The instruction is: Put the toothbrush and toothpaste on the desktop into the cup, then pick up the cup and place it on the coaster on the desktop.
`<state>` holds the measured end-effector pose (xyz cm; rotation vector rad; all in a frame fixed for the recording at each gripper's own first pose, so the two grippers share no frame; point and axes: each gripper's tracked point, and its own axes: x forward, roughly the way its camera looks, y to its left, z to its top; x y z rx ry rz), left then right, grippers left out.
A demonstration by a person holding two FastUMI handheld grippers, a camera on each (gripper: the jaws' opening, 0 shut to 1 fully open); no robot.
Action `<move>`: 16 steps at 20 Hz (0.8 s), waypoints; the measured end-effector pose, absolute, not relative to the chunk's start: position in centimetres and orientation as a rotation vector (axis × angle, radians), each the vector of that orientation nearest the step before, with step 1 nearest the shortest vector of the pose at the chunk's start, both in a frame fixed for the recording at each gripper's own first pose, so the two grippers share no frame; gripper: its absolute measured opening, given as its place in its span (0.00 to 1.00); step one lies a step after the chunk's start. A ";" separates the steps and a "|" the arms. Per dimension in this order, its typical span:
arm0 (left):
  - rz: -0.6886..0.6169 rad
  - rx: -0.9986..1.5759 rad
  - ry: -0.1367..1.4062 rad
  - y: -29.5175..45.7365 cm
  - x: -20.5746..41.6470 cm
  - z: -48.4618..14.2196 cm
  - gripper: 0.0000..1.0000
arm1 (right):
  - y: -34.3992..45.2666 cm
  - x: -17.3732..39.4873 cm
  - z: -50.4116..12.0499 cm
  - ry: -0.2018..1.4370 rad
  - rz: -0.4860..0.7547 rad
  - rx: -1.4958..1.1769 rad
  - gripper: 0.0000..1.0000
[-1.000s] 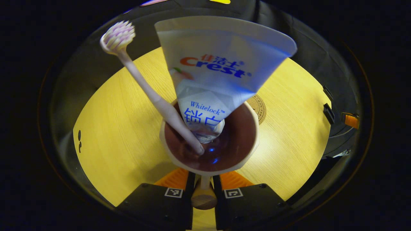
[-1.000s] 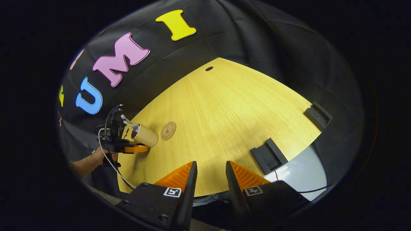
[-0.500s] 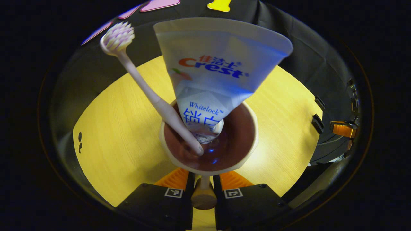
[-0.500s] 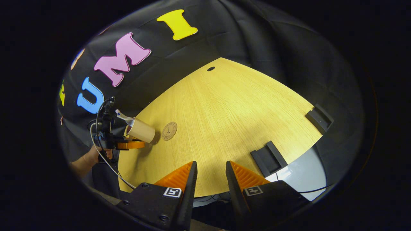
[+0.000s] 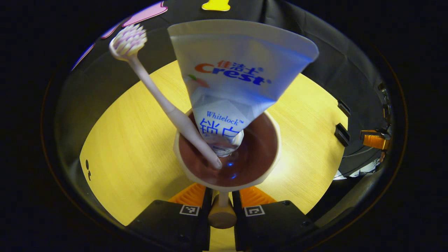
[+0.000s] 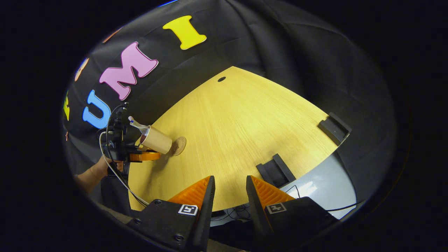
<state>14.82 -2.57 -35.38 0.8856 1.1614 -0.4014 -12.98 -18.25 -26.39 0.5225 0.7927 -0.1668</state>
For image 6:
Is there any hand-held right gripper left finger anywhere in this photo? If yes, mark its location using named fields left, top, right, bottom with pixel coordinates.
left=127, top=176, right=216, bottom=252

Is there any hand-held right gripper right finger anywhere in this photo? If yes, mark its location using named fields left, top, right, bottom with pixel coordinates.
left=246, top=175, right=337, bottom=246

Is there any white toothpaste tube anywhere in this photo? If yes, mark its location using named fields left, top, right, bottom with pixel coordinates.
left=128, top=116, right=150, bottom=135

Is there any beige cup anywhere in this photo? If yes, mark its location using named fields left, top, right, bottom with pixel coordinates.
left=139, top=126, right=173, bottom=154

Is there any round cork coaster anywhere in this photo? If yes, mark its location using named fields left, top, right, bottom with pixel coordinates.
left=170, top=136, right=187, bottom=156

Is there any wooden desktop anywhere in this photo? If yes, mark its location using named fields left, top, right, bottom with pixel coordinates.
left=128, top=66, right=338, bottom=212

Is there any black backdrop cloth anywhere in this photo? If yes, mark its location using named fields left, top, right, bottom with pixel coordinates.
left=63, top=0, right=398, bottom=217

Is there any black floor cable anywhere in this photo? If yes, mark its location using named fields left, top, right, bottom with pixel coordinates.
left=210, top=205, right=252, bottom=222

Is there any black desk edge bracket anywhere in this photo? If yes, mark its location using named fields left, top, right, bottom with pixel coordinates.
left=256, top=154, right=296, bottom=188
left=318, top=112, right=352, bottom=146

